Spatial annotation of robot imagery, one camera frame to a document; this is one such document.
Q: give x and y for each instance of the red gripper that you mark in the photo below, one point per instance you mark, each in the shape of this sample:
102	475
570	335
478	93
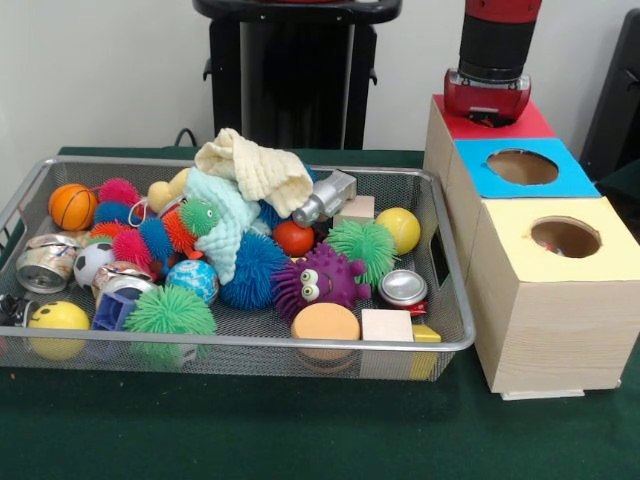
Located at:
487	97

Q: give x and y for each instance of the crushed silver drink can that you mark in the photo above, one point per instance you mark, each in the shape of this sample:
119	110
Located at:
402	287

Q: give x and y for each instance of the silver mesh bin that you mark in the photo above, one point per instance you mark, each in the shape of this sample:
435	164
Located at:
100	170

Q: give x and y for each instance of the black chair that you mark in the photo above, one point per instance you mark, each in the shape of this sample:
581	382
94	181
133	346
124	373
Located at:
615	100

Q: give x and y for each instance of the yellow tennis ball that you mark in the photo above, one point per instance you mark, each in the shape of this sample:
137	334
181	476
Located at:
397	230

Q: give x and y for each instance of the green spiky rubber ball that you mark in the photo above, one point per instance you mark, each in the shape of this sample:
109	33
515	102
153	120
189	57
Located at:
362	245
167	310

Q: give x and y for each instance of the purple spiky monster toy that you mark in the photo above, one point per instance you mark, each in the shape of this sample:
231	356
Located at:
340	280

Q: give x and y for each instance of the cream waffle cloth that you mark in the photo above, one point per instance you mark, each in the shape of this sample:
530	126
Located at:
260	170

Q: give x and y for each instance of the pale wooden cube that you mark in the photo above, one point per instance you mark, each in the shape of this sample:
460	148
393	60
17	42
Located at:
387	325

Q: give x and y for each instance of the orange foam disc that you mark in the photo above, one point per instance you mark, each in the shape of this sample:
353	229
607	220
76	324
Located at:
325	322

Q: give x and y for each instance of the light blue cloth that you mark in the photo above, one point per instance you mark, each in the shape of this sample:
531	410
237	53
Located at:
220	240

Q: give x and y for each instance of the yellow smiley ball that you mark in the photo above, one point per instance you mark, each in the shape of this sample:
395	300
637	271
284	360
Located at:
57	317

